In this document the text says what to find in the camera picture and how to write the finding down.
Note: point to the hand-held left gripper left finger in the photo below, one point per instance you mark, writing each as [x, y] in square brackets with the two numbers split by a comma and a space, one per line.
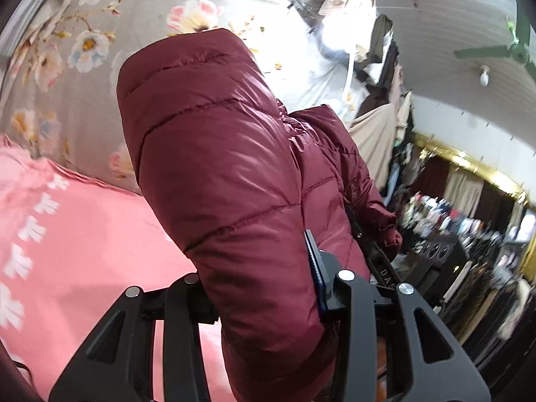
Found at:
[201, 301]

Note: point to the white light bulb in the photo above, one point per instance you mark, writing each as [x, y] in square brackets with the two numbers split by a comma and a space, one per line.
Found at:
[484, 76]

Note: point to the pink blanket with white print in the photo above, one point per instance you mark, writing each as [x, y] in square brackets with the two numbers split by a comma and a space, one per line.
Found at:
[104, 238]

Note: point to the hanging dark clothes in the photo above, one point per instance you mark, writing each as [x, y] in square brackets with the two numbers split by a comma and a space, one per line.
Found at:
[387, 71]

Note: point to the beige and brown curtains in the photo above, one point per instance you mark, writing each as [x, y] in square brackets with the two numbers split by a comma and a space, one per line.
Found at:
[465, 188]

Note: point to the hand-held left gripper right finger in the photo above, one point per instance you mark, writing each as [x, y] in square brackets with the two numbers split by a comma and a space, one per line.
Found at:
[315, 268]

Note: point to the black speaker box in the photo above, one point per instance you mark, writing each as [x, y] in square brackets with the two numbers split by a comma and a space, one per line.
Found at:
[439, 255]

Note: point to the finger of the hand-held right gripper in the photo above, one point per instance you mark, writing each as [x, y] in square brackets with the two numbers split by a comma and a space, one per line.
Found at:
[360, 230]

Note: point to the gold curtain pelmet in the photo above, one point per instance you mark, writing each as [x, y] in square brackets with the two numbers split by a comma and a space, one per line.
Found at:
[473, 163]

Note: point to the green ceiling fan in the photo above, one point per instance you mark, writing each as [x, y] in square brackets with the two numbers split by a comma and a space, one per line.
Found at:
[485, 52]

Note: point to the hanging beige cloth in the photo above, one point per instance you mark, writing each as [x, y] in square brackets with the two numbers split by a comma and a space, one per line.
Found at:
[374, 142]

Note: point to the grey floral blanket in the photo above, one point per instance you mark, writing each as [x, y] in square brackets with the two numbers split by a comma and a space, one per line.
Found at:
[125, 16]

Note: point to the maroon quilted puffer jacket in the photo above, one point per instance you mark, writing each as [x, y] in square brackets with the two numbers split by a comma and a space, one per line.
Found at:
[217, 155]

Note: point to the row of hanging clothes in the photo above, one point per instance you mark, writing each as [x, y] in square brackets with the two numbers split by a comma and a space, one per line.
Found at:
[481, 259]

